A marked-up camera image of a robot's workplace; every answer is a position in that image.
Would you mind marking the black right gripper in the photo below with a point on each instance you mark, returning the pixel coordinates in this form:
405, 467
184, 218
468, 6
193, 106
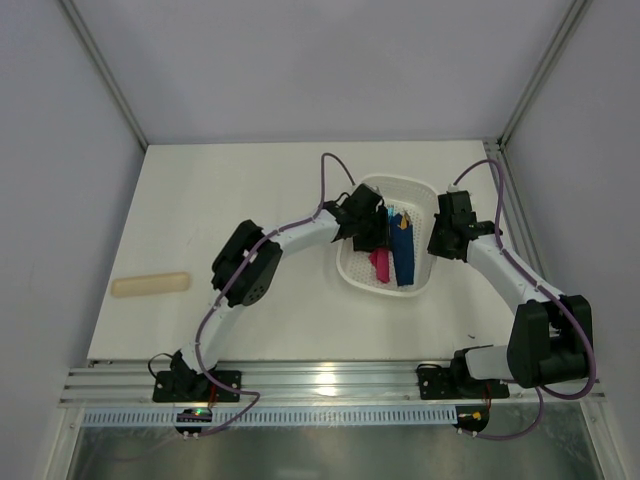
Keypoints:
442, 242

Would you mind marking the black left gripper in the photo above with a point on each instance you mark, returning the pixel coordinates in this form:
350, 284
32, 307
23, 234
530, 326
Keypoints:
373, 236

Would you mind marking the pink paper napkin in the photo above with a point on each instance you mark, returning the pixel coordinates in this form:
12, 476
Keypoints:
379, 259

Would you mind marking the white perforated plastic basket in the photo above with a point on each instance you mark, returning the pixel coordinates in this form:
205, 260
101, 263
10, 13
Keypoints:
402, 195

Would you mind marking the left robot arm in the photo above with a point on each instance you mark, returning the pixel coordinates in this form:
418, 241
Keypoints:
244, 270

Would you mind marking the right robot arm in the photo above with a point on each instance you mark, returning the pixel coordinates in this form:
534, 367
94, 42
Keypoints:
551, 341

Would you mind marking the blue packet in basket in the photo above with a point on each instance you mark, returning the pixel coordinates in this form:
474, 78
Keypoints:
402, 247

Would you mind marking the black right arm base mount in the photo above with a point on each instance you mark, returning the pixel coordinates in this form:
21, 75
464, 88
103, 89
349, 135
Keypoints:
436, 382

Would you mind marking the slotted cable duct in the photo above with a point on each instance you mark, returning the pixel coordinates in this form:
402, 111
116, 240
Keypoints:
298, 416

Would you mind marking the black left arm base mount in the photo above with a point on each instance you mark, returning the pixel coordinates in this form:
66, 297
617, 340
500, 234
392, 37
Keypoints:
220, 386

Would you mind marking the aluminium frame rail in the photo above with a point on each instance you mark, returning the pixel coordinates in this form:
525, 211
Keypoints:
282, 384

